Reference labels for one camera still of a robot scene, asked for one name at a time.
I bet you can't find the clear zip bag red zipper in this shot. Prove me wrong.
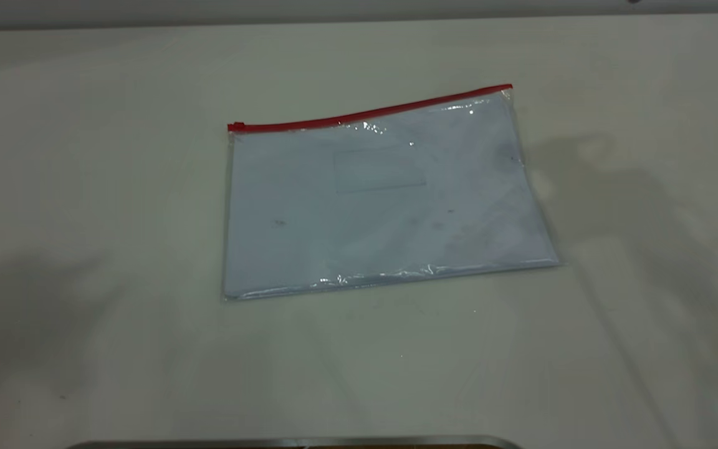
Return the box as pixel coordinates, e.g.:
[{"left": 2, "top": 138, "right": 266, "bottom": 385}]
[{"left": 221, "top": 84, "right": 563, "bottom": 303}]

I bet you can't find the silver metal frame edge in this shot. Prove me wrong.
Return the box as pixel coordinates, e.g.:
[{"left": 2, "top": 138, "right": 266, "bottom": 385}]
[{"left": 66, "top": 435, "right": 525, "bottom": 449}]

